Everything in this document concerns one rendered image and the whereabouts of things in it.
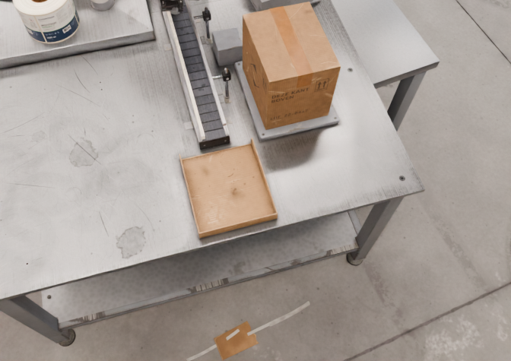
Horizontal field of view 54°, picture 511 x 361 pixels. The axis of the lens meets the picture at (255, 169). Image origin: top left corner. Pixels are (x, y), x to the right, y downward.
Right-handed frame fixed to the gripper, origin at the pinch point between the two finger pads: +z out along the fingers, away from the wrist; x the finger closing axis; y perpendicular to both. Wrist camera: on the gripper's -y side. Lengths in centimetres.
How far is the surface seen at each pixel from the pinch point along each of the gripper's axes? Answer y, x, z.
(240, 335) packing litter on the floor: 4, 141, 26
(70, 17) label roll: 40.5, -3.1, -0.6
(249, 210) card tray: -5, 80, -34
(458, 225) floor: -116, 121, 38
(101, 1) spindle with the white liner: 28.4, -9.4, 6.4
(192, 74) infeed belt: 1.7, 28.3, -9.9
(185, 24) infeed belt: -1.4, 6.7, 2.5
